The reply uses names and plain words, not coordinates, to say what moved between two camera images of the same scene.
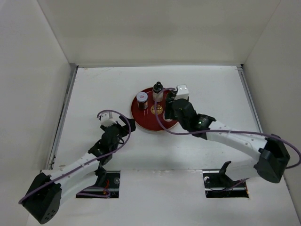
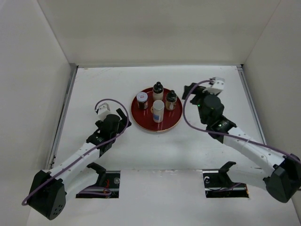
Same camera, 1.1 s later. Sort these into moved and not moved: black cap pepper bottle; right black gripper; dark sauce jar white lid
Moved: right black gripper
Not moved: dark sauce jar white lid; black cap pepper bottle
